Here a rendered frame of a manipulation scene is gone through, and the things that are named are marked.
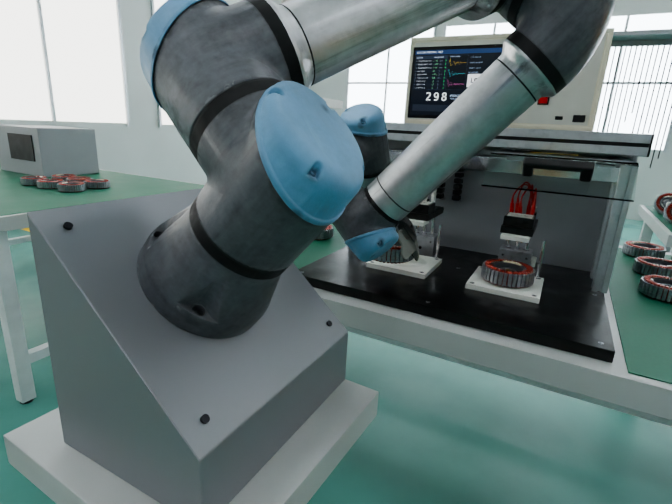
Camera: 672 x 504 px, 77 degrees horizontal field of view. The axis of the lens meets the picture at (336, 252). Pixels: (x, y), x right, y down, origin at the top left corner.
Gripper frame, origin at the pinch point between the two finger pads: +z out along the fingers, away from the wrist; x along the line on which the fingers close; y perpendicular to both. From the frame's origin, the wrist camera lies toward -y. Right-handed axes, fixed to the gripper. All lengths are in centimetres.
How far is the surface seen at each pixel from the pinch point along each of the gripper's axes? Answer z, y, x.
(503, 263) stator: 9.1, -11.1, 22.9
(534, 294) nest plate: 7.4, -2.4, 30.6
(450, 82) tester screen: -20.0, -40.7, 2.9
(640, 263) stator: 30, -40, 54
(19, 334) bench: 38, 42, -136
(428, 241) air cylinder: 14.3, -19.0, 2.3
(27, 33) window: 5, -192, -447
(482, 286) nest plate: 6.6, -0.9, 20.4
